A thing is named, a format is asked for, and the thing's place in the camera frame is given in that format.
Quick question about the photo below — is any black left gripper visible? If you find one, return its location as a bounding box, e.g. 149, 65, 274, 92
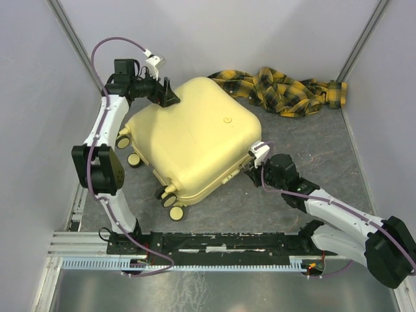
131, 67, 181, 108

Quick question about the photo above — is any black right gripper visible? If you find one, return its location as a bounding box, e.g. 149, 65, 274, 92
244, 154, 285, 192

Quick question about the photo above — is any yellow suitcase with black lining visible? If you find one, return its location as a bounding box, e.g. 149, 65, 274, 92
116, 77, 261, 221

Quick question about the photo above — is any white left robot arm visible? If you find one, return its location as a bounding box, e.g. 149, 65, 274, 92
71, 55, 180, 254

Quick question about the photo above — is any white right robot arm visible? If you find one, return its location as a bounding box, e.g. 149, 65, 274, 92
245, 151, 415, 289

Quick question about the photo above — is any yellow plaid shirt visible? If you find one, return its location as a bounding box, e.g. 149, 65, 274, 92
208, 67, 348, 118

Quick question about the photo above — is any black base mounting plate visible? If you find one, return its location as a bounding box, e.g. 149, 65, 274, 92
99, 231, 334, 267

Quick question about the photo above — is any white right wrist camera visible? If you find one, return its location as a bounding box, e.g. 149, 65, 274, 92
249, 140, 274, 168

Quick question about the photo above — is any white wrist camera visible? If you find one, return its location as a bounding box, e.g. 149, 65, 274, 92
249, 140, 274, 168
143, 49, 165, 81

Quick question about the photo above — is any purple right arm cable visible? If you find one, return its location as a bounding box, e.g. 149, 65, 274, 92
250, 140, 416, 279

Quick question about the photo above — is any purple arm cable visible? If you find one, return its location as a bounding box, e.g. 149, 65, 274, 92
88, 36, 176, 278
250, 140, 416, 279

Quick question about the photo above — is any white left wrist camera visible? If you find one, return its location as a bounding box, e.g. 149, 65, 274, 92
143, 49, 165, 81

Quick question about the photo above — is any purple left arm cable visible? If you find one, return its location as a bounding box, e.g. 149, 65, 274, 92
88, 36, 176, 278

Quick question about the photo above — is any aluminium frame rail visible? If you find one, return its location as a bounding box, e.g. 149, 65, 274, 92
47, 231, 402, 257

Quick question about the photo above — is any blue slotted cable duct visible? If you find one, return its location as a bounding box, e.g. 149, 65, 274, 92
62, 257, 306, 272

